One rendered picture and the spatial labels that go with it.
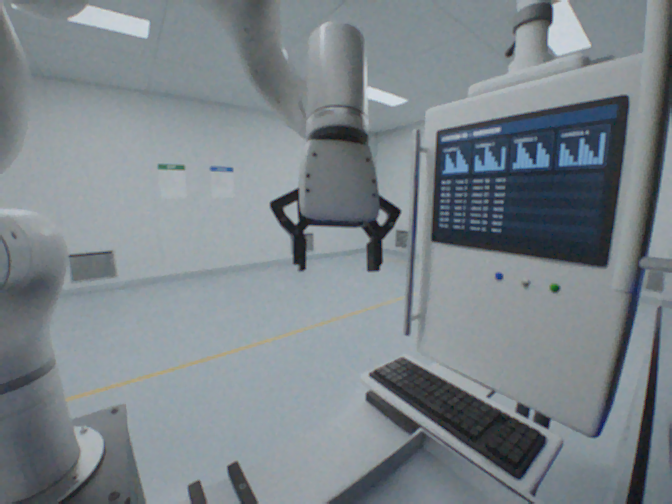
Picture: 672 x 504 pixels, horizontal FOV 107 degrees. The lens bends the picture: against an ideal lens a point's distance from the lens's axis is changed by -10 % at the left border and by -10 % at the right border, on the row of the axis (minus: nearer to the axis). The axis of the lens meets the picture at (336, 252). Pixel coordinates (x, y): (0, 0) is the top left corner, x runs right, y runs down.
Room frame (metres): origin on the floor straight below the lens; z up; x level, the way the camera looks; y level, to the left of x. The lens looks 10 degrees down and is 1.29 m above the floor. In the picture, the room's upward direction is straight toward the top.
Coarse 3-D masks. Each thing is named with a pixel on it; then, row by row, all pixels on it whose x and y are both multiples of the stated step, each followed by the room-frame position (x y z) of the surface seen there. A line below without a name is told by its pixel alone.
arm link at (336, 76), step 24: (336, 24) 0.39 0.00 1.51; (312, 48) 0.40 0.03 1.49; (336, 48) 0.38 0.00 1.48; (360, 48) 0.39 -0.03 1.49; (312, 72) 0.38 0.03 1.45; (336, 72) 0.37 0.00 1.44; (360, 72) 0.38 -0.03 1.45; (312, 96) 0.37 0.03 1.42; (336, 96) 0.36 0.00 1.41; (360, 96) 0.37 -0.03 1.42
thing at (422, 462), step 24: (384, 456) 0.34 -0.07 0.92; (408, 456) 0.36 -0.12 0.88; (432, 456) 0.36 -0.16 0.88; (456, 456) 0.33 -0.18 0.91; (360, 480) 0.30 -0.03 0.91; (384, 480) 0.32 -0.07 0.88; (408, 480) 0.32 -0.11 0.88; (432, 480) 0.32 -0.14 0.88; (456, 480) 0.32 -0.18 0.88; (480, 480) 0.30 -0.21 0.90
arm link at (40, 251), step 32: (0, 224) 0.33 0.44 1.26; (32, 224) 0.37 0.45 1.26; (32, 256) 0.35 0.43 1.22; (64, 256) 0.41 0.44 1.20; (32, 288) 0.36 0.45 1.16; (0, 320) 0.32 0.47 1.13; (32, 320) 0.34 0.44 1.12; (0, 352) 0.29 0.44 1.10; (32, 352) 0.32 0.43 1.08; (0, 384) 0.28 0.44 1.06
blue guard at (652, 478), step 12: (660, 348) 0.46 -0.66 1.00; (660, 360) 0.41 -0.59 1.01; (660, 372) 0.36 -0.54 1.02; (660, 384) 0.33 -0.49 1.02; (660, 396) 0.30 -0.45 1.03; (660, 408) 0.27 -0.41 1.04; (660, 420) 0.24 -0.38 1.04; (660, 432) 0.22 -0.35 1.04; (660, 444) 0.21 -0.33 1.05; (660, 456) 0.19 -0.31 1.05; (648, 468) 0.22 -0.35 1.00; (660, 468) 0.17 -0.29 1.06; (648, 480) 0.20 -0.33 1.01; (660, 480) 0.16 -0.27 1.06; (648, 492) 0.18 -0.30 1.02; (660, 492) 0.15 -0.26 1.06
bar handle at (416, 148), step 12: (420, 132) 0.79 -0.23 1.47; (420, 144) 0.79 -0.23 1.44; (408, 228) 0.79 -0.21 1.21; (408, 240) 0.79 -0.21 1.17; (408, 252) 0.79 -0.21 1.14; (408, 264) 0.79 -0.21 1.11; (408, 276) 0.78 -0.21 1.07; (408, 288) 0.78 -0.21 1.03; (408, 300) 0.78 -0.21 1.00; (408, 312) 0.78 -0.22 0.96; (408, 324) 0.78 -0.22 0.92
